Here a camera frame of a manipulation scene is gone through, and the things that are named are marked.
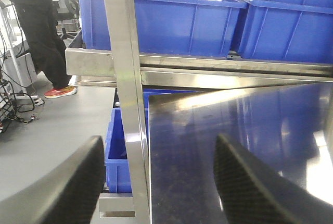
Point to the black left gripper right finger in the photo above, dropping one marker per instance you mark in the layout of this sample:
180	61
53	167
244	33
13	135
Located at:
253	192

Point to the blue plastic bin left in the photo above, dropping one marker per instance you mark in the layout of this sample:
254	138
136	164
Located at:
179	27

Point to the blue plastic bin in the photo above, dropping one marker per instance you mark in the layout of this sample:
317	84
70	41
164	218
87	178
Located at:
179	27
285	30

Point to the steel rack frame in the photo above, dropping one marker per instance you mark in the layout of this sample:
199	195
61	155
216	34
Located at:
179	104

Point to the white equipment cart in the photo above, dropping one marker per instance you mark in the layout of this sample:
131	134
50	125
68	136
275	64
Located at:
17	66

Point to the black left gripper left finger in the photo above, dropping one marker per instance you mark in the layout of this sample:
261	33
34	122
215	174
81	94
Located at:
68	194

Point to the blue plastic bin right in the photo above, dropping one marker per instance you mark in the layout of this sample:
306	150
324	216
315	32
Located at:
285	30

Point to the black office chair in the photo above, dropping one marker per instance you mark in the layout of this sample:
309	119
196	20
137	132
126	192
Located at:
70	13

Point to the person in black clothes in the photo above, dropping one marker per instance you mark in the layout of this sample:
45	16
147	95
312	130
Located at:
36	17

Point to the blue bin lower shelf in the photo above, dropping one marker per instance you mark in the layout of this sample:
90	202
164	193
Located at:
118	176

